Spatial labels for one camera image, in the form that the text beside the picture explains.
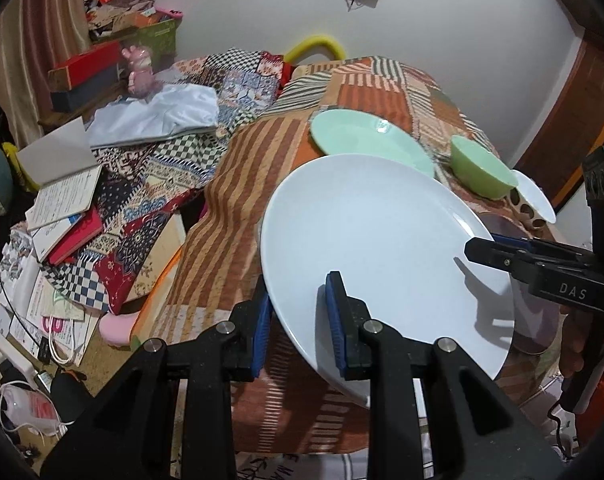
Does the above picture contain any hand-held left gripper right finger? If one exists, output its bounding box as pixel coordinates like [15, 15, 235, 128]
[324, 270, 567, 480]

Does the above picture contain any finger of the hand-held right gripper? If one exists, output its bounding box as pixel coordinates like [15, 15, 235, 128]
[492, 233, 590, 262]
[464, 237, 537, 282]

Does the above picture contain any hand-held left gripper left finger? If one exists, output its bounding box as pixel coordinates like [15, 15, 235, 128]
[39, 276, 275, 480]

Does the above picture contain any white bowl with patterned outside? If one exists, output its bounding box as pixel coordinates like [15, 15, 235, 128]
[502, 169, 557, 226]

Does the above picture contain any green bowl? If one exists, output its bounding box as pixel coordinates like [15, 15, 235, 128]
[449, 135, 518, 200]

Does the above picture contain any large white plate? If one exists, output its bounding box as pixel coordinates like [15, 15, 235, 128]
[259, 154, 517, 408]

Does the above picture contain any pale green plate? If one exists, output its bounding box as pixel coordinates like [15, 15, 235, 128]
[309, 109, 437, 179]

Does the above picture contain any person's right hand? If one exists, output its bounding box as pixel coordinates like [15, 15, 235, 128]
[559, 307, 604, 377]

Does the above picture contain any pink soft object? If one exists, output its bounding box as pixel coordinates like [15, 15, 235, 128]
[99, 312, 141, 347]

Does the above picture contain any brown wooden door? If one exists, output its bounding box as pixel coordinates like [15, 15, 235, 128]
[512, 35, 604, 211]

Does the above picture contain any striped orange patchwork blanket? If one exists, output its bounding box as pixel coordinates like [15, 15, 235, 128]
[132, 55, 572, 456]

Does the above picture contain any red book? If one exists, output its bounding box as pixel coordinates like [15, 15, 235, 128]
[47, 207, 105, 267]

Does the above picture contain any pile of papers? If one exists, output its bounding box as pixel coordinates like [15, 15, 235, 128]
[0, 230, 99, 367]

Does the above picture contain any white booklet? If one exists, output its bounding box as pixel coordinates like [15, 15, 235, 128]
[26, 165, 103, 232]

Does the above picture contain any white device with red label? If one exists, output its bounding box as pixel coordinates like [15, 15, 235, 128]
[0, 382, 67, 435]

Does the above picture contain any white cloth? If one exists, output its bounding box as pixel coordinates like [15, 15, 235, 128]
[88, 84, 219, 150]

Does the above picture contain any grey open notebook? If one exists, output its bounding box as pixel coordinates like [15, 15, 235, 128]
[19, 120, 99, 186]

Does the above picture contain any yellow foam tube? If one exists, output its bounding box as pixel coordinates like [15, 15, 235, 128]
[284, 34, 345, 66]

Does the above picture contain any pink toy figure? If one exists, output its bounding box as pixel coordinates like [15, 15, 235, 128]
[120, 45, 157, 97]

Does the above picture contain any dark grey box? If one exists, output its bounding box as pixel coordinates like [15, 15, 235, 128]
[49, 67, 124, 113]

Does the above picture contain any green box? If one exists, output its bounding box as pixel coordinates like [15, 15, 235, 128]
[89, 10, 177, 63]

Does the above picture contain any red box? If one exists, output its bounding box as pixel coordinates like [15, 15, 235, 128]
[48, 41, 123, 91]

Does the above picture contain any striped curtain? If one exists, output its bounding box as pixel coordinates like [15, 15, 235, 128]
[0, 0, 118, 146]

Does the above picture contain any white cable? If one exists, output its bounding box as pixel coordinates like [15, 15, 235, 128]
[44, 327, 79, 367]

